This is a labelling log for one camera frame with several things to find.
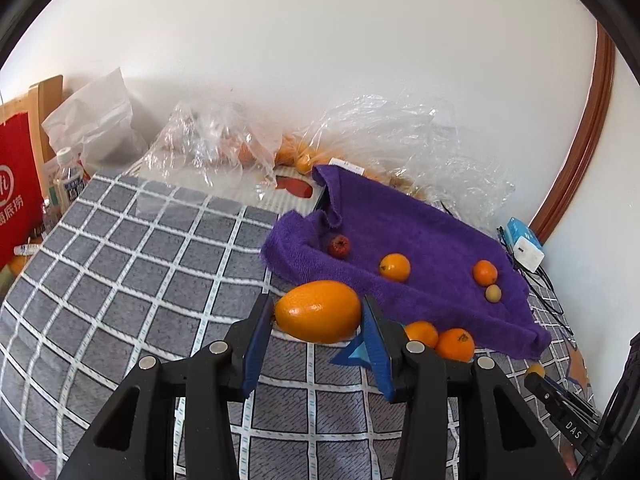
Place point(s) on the small lying plastic bottle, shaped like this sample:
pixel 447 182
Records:
pixel 27 249

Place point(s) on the blue white tissue pack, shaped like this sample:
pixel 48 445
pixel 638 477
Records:
pixel 522 242

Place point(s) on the small orange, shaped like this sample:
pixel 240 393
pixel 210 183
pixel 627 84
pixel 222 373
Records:
pixel 421 334
pixel 485 272
pixel 395 266
pixel 535 370
pixel 455 344
pixel 317 317

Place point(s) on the small red fruit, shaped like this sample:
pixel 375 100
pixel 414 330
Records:
pixel 339 246

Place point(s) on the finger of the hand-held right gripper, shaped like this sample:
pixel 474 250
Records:
pixel 555 392

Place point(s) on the purple towel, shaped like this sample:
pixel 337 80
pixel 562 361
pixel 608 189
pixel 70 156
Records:
pixel 415 230

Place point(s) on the wooden chair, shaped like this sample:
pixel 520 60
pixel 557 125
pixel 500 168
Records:
pixel 47 95

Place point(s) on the pile of bagged oranges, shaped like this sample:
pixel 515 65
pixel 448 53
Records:
pixel 300 155

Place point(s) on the orange beside red bag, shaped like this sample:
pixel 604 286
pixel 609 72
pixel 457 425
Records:
pixel 17 265

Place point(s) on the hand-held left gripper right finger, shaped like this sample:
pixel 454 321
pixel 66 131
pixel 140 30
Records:
pixel 377 355

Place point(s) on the tan longan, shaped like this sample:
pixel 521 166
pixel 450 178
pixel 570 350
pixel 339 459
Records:
pixel 493 293

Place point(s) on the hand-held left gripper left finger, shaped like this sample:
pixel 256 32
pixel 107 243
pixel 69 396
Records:
pixel 255 345

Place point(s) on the grey checked tablecloth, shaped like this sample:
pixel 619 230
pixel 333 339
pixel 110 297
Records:
pixel 150 285

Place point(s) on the white box with red print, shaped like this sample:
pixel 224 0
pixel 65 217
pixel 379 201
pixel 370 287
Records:
pixel 295 187

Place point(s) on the white plastic bag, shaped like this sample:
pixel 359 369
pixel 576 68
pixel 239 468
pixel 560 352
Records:
pixel 95 120

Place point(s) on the brown wooden door frame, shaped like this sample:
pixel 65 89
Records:
pixel 580 150

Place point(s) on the clear plastic bottle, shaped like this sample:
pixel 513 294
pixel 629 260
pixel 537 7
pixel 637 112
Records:
pixel 67 180

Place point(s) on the red bag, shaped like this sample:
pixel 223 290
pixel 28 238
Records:
pixel 15 185

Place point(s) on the large clear plastic bag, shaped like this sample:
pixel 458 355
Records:
pixel 400 135

